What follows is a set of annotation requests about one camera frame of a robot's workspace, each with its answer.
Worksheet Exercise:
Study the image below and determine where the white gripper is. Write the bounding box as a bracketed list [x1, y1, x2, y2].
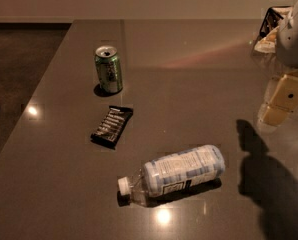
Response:
[254, 14, 298, 127]

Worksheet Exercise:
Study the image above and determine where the green soda can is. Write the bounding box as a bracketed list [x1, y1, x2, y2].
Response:
[94, 45, 123, 94]

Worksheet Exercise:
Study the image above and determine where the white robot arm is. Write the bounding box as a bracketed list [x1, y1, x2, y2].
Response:
[253, 1, 298, 128]

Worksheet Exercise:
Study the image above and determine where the blue label plastic bottle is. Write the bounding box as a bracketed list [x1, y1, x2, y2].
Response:
[117, 145, 225, 207]

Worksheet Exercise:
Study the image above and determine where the black wire basket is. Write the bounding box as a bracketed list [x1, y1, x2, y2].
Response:
[259, 6, 292, 38]

